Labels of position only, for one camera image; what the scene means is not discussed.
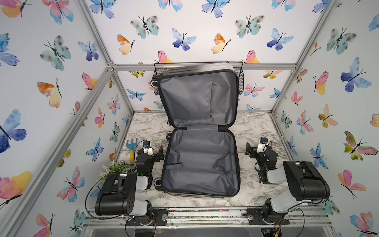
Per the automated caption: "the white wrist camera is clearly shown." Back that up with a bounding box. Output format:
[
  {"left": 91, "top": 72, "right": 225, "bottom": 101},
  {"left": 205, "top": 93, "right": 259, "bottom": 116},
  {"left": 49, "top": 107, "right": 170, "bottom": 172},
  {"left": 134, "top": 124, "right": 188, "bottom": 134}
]
[
  {"left": 257, "top": 137, "right": 268, "bottom": 153},
  {"left": 143, "top": 140, "right": 155, "bottom": 156}
]

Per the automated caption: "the blue yellow toy rake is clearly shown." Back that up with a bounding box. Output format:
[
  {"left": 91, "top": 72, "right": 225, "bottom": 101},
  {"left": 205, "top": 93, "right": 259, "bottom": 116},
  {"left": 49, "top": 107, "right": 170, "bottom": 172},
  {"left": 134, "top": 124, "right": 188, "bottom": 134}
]
[{"left": 126, "top": 138, "right": 139, "bottom": 166}]

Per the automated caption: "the black white space suitcase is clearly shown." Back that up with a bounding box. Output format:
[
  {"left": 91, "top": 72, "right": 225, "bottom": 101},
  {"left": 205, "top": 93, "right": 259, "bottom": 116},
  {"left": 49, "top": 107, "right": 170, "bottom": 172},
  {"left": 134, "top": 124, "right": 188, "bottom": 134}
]
[{"left": 151, "top": 63, "right": 241, "bottom": 198}]

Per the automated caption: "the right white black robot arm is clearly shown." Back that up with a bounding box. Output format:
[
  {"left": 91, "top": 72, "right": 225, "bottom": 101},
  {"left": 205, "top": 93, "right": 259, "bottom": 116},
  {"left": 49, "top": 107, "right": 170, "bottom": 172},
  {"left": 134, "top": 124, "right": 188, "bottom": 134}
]
[{"left": 245, "top": 138, "right": 330, "bottom": 224}]

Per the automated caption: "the black wire wall basket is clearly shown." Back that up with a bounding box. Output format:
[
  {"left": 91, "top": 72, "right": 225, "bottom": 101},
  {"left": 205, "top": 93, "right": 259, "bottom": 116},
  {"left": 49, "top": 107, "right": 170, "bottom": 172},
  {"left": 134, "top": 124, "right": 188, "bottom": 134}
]
[{"left": 148, "top": 61, "right": 244, "bottom": 96}]

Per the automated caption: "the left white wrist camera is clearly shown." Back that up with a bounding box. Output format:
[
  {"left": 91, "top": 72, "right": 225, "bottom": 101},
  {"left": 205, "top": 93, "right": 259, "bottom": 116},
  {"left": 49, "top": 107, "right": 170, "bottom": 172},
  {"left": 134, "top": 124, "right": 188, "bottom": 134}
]
[{"left": 143, "top": 140, "right": 155, "bottom": 156}]

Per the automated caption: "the green plant in blue pot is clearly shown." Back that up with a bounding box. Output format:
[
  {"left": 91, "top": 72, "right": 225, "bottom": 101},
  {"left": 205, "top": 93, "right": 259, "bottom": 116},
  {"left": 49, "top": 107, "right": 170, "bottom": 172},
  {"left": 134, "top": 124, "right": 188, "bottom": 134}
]
[{"left": 100, "top": 161, "right": 132, "bottom": 182}]

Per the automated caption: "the aluminium front rail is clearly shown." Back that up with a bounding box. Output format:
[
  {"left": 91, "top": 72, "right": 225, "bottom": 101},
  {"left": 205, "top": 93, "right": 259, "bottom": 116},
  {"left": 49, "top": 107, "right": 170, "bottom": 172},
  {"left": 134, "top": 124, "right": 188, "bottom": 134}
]
[{"left": 84, "top": 206, "right": 332, "bottom": 229}]

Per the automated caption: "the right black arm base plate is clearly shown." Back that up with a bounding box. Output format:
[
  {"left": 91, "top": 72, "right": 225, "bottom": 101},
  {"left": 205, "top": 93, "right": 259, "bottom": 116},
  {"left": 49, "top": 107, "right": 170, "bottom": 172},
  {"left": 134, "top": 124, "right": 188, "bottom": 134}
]
[{"left": 242, "top": 207, "right": 290, "bottom": 225}]

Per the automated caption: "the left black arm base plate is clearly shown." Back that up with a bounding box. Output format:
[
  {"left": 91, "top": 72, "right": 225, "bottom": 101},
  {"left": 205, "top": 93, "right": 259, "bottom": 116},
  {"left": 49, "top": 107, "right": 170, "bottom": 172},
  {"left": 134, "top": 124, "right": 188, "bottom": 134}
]
[{"left": 126, "top": 209, "right": 168, "bottom": 227}]

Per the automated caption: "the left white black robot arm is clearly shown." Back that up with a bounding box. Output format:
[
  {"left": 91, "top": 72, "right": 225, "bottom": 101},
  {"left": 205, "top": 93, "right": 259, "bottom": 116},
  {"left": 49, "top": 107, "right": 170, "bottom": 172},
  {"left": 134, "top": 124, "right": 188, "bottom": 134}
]
[{"left": 95, "top": 146, "right": 164, "bottom": 216}]

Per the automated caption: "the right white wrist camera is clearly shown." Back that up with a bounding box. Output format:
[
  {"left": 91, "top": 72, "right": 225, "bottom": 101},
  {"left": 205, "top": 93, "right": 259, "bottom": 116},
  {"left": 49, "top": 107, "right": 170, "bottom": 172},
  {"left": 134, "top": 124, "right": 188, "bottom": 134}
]
[{"left": 257, "top": 137, "right": 268, "bottom": 153}]

